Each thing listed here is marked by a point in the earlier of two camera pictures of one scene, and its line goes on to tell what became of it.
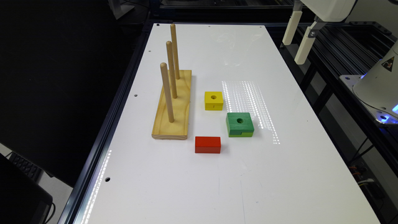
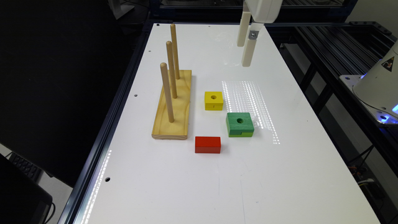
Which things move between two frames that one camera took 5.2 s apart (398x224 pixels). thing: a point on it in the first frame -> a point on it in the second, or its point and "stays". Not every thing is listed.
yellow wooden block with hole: x=213 y=101 stays
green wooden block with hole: x=239 y=124 stays
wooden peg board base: x=162 y=127 stays
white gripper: x=328 y=10 -> x=262 y=12
